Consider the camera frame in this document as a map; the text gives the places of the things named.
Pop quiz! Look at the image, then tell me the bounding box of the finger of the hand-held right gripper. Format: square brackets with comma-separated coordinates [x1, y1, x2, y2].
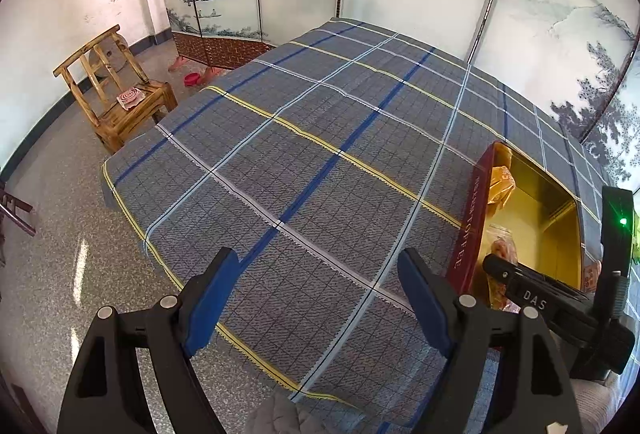
[482, 253, 598, 341]

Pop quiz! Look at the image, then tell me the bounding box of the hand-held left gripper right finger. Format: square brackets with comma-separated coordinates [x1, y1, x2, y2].
[397, 247, 583, 434]

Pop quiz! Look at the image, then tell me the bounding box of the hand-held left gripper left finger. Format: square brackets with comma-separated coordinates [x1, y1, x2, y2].
[57, 246, 241, 434]

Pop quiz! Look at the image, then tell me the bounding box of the clear peanut snack packet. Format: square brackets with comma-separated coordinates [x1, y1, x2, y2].
[482, 224, 522, 311]

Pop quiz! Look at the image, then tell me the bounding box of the red tin box gold inside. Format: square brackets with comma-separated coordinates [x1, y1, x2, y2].
[447, 141, 587, 315]

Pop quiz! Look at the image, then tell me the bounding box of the yellow snack packet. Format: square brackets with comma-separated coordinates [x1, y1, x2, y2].
[487, 165, 516, 221]

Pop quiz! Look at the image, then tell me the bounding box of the person's right forearm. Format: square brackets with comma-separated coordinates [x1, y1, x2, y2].
[570, 373, 628, 434]

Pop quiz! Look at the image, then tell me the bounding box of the grey quilted clothing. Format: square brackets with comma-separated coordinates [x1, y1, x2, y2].
[245, 394, 332, 434]

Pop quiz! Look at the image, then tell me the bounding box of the plaid grey tablecloth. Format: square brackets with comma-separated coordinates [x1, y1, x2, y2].
[100, 16, 618, 416]

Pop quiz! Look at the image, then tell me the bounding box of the light wooden chair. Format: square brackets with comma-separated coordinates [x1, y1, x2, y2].
[52, 25, 179, 154]

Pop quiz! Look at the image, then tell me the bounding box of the dark wooden furniture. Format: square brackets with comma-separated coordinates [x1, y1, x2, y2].
[0, 181, 37, 266]

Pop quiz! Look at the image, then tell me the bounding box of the red white spiral pad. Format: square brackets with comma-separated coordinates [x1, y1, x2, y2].
[116, 85, 147, 108]

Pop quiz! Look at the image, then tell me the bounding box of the round grey stone disc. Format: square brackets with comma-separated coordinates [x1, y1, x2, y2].
[82, 45, 129, 80]

